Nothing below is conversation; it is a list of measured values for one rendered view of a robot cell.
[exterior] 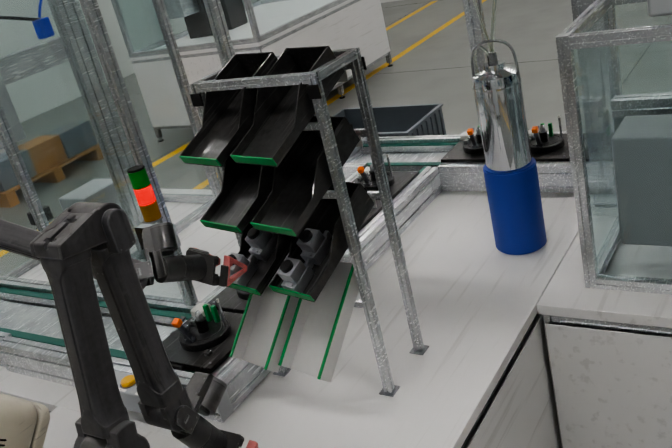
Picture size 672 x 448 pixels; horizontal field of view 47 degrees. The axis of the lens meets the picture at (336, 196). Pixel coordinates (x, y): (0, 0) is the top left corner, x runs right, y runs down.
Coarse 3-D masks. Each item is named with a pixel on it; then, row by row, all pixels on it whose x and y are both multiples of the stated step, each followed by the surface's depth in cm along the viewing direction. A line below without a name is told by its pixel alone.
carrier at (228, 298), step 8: (232, 288) 230; (216, 296) 227; (224, 296) 226; (232, 296) 225; (240, 296) 222; (248, 296) 220; (216, 304) 223; (224, 304) 221; (232, 304) 220; (240, 304) 219; (232, 312) 219; (240, 312) 217
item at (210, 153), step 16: (240, 64) 180; (256, 64) 177; (272, 64) 170; (208, 96) 174; (224, 96) 177; (240, 96) 179; (208, 112) 174; (224, 112) 177; (240, 112) 165; (208, 128) 175; (224, 128) 172; (240, 128) 165; (192, 144) 172; (208, 144) 171; (224, 144) 168; (192, 160) 168; (208, 160) 163; (224, 160) 163
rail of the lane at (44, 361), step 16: (0, 352) 234; (16, 352) 229; (32, 352) 224; (48, 352) 221; (64, 352) 219; (16, 368) 233; (32, 368) 228; (48, 368) 223; (64, 368) 218; (128, 368) 203; (176, 368) 197; (64, 384) 222; (224, 400) 188; (208, 416) 190; (224, 416) 189
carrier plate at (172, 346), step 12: (228, 312) 216; (168, 336) 212; (228, 336) 204; (168, 348) 206; (180, 348) 204; (216, 348) 200; (228, 348) 199; (180, 360) 199; (192, 360) 197; (204, 360) 196; (216, 360) 195; (204, 372) 194
